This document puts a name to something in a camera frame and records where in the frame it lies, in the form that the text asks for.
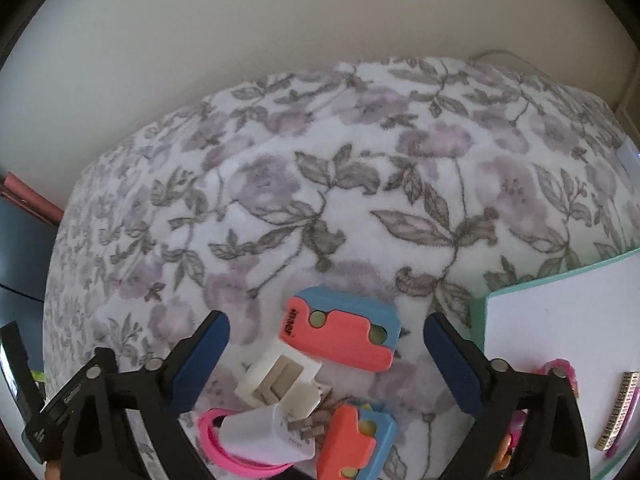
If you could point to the toy dog figure pink outfit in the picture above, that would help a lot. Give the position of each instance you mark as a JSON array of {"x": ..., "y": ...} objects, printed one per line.
[{"x": 515, "y": 430}]

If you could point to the floral printed blanket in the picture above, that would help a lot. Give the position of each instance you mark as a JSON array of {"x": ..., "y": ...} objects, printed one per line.
[{"x": 350, "y": 170}]

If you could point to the pink round toy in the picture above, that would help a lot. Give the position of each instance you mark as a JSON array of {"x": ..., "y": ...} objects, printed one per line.
[{"x": 215, "y": 440}]

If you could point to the white charger adapter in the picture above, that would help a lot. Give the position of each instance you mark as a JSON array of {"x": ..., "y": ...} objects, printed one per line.
[{"x": 265, "y": 435}]

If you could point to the dark cabinet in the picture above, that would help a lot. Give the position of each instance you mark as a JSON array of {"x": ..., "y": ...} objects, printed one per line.
[{"x": 25, "y": 260}]

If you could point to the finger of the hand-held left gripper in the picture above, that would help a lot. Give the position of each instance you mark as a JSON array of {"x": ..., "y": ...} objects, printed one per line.
[{"x": 17, "y": 365}]

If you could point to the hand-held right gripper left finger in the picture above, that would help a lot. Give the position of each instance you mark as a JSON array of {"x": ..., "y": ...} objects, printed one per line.
[{"x": 192, "y": 365}]

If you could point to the teal shallow tray box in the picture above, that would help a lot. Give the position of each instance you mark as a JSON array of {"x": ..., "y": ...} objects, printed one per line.
[{"x": 560, "y": 320}]

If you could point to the magenta box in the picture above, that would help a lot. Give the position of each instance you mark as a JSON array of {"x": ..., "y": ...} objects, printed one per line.
[{"x": 625, "y": 440}]

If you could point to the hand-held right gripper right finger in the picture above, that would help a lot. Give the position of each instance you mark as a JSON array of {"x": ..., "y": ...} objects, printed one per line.
[{"x": 455, "y": 367}]

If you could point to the pink board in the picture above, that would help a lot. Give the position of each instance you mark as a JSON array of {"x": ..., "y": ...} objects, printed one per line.
[{"x": 30, "y": 200}]

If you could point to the white plastic holder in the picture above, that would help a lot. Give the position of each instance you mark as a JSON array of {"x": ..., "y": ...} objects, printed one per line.
[{"x": 277, "y": 375}]

